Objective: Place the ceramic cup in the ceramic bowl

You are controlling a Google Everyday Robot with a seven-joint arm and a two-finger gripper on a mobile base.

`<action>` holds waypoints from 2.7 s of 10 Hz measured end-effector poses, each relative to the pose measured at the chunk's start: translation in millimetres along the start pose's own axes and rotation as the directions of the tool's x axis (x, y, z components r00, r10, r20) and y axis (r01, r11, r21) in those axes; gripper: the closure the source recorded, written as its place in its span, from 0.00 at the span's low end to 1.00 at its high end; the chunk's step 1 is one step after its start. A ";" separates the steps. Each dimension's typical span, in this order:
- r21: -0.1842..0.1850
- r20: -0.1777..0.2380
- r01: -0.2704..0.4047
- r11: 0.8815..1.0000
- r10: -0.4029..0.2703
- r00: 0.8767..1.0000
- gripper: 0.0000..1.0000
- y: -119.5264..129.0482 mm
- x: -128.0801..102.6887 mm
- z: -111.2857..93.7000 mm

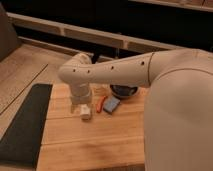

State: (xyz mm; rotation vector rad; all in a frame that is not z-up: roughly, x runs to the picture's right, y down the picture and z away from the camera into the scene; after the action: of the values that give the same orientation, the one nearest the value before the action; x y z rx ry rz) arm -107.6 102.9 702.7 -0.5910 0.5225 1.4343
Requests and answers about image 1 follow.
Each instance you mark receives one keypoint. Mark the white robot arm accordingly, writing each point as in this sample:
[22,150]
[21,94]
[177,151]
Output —
[178,112]

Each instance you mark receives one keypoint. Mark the dark ceramic bowl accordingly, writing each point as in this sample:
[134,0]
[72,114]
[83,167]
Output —
[123,92]

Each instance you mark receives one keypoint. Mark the blue sponge block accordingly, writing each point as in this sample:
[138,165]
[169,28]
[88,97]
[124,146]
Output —
[111,104]

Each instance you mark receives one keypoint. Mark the white plastic bottle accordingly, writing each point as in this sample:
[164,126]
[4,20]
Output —
[85,112]

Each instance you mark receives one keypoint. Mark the dark green mat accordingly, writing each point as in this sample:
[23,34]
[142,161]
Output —
[21,142]

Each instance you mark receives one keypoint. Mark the grey chair edge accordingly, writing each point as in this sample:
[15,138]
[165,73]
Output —
[9,40]

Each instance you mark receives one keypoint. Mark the wooden rail shelf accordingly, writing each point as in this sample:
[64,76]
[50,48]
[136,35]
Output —
[89,35]

